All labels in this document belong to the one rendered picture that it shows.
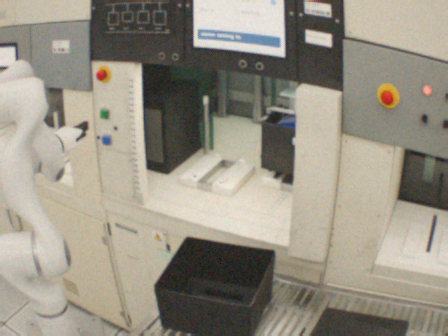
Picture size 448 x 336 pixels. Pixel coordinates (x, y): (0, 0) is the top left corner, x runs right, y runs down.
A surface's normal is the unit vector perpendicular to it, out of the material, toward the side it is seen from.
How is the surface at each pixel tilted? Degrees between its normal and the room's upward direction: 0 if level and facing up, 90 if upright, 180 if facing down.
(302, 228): 90
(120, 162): 90
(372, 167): 90
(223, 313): 90
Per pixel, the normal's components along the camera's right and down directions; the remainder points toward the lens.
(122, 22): -0.45, 0.41
